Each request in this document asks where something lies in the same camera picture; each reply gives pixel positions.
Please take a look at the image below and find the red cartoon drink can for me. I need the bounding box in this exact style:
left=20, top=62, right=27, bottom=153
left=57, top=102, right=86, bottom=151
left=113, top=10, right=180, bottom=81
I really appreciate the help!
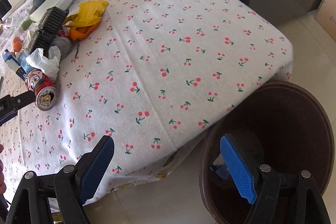
left=25, top=68, right=59, bottom=111

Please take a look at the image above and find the white tissue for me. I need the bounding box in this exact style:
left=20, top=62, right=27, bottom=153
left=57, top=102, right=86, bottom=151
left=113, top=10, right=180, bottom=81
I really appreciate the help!
left=26, top=46, right=61, bottom=83

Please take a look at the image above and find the silver top drink can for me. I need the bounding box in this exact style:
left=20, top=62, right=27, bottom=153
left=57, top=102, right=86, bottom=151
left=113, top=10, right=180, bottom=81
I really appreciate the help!
left=51, top=36, right=72, bottom=60

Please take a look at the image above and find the black plastic food tray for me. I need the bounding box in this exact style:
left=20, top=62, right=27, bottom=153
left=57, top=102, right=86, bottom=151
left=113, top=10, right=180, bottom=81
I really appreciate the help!
left=28, top=7, right=69, bottom=57

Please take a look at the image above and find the small brown twig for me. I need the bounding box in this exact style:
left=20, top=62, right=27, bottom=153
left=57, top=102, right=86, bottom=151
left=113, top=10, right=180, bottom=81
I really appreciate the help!
left=71, top=44, right=80, bottom=63

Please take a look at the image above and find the yellow snack wrapper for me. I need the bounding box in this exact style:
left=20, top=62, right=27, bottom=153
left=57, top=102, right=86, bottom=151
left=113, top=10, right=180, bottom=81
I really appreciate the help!
left=63, top=0, right=109, bottom=28

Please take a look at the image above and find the blue white carton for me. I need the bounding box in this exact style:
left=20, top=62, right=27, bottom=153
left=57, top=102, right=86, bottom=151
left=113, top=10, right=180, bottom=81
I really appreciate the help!
left=2, top=50, right=33, bottom=80

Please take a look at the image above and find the dark brown trash bin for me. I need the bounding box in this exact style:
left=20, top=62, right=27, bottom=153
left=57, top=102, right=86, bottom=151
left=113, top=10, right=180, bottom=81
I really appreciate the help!
left=199, top=81, right=335, bottom=223

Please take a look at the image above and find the small orange tangerine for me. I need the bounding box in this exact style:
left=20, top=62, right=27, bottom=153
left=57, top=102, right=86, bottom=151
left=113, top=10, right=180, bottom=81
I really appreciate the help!
left=12, top=37, right=22, bottom=52

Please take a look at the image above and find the cherry print tablecloth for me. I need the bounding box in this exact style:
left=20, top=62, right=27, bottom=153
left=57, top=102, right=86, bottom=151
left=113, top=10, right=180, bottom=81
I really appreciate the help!
left=1, top=0, right=293, bottom=201

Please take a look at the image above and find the white bowl green handle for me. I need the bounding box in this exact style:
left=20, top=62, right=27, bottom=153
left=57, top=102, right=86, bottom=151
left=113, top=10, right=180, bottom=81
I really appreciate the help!
left=21, top=0, right=62, bottom=31

